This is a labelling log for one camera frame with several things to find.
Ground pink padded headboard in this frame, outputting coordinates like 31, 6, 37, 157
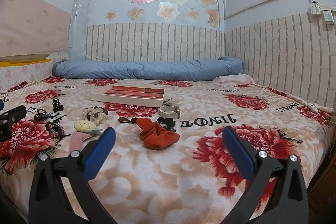
1, 0, 71, 57

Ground clear plastic sheet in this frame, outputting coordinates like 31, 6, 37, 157
68, 0, 89, 61

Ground pink pillow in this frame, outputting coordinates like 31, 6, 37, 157
213, 74, 255, 86

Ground cream plush hair accessory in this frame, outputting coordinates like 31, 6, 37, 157
69, 119, 104, 153

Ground black cord hair ties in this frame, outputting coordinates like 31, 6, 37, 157
33, 111, 57, 123

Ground blue rolled duvet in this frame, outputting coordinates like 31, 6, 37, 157
52, 56, 243, 81

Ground orange fabric scrunchie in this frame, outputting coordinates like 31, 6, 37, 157
136, 118, 180, 150

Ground yellow cloth strip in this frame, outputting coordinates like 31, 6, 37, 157
0, 58, 51, 68

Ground brown teardrop pendant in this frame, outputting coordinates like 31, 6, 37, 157
118, 117, 137, 124

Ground white wall socket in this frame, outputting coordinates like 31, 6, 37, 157
309, 1, 322, 15

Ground floral bed blanket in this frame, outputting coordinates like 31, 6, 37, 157
1, 77, 335, 223

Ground cream beaded scrunchie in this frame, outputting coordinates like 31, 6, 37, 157
83, 106, 108, 125

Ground white tray brick lining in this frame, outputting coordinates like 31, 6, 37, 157
91, 84, 165, 108

